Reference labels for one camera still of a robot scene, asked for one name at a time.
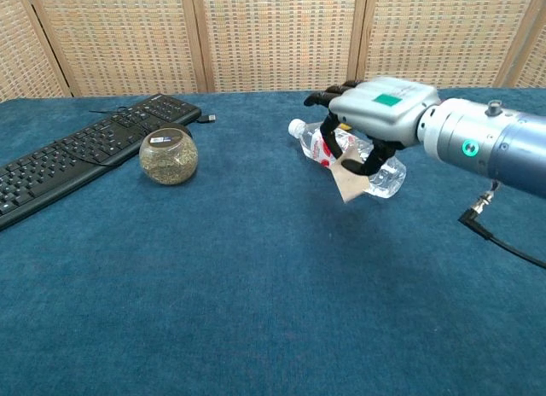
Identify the black arm connector cable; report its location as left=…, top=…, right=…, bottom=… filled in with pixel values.
left=458, top=180, right=546, bottom=269

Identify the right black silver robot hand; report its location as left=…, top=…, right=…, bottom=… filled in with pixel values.
left=303, top=76, right=441, bottom=177

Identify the blue table cloth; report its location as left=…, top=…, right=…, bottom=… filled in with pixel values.
left=0, top=87, right=546, bottom=396

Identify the black computer keyboard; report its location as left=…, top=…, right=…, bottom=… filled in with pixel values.
left=0, top=92, right=202, bottom=231

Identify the round glass jar black lid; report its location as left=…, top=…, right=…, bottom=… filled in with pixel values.
left=138, top=125, right=200, bottom=187

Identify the woven folding screen panel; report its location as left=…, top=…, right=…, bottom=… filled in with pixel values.
left=16, top=0, right=214, bottom=97
left=181, top=0, right=368, bottom=93
left=497, top=0, right=546, bottom=89
left=0, top=0, right=72, bottom=101
left=347, top=0, right=546, bottom=90

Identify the clear plastic water bottle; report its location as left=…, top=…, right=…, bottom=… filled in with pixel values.
left=288, top=118, right=408, bottom=200

